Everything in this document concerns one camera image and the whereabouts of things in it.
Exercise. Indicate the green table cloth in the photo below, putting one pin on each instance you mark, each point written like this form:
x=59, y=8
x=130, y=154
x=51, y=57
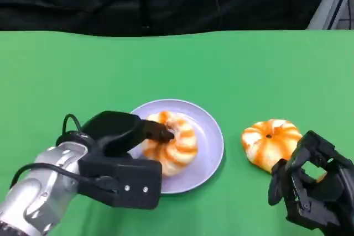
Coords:
x=177, y=64

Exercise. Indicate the lilac plate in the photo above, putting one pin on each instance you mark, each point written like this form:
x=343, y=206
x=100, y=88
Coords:
x=207, y=147

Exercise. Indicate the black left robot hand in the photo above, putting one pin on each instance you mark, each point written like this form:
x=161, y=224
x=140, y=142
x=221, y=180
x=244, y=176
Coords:
x=116, y=131

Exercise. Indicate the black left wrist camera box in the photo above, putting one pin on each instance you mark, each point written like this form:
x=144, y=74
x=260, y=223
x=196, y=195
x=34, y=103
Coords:
x=132, y=180

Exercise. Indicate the black backdrop curtain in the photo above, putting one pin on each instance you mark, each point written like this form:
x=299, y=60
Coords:
x=155, y=1

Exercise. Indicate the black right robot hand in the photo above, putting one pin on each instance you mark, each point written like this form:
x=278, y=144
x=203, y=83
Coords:
x=307, y=205

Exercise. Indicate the aluminium frame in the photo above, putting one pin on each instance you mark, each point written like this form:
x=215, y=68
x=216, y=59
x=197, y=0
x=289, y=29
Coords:
x=329, y=6

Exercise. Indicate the orange white toy bread roll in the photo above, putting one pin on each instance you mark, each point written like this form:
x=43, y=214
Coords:
x=177, y=153
x=269, y=142

